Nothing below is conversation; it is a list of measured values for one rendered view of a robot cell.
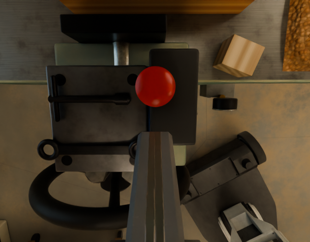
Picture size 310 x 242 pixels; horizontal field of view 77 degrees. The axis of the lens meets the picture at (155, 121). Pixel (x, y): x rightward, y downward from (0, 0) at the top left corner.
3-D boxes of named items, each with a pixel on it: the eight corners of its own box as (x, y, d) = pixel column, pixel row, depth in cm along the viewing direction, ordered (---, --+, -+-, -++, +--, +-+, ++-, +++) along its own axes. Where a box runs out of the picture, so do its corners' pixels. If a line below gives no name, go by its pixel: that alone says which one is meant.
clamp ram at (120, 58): (96, 97, 26) (65, 103, 17) (92, 39, 25) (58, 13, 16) (162, 97, 26) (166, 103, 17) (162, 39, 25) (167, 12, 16)
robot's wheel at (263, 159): (247, 126, 105) (241, 134, 124) (239, 130, 106) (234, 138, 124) (271, 159, 98) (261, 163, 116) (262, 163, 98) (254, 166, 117)
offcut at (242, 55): (222, 41, 25) (234, 33, 22) (249, 52, 26) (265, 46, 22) (211, 66, 26) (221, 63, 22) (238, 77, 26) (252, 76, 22)
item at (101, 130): (71, 158, 22) (43, 182, 16) (63, 57, 20) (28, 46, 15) (187, 158, 22) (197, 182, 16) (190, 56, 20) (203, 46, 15)
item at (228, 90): (199, 96, 62) (205, 98, 55) (200, 56, 60) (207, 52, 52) (225, 96, 62) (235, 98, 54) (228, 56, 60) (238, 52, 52)
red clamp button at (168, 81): (136, 106, 15) (135, 107, 14) (135, 66, 15) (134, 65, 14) (174, 105, 15) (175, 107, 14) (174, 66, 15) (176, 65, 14)
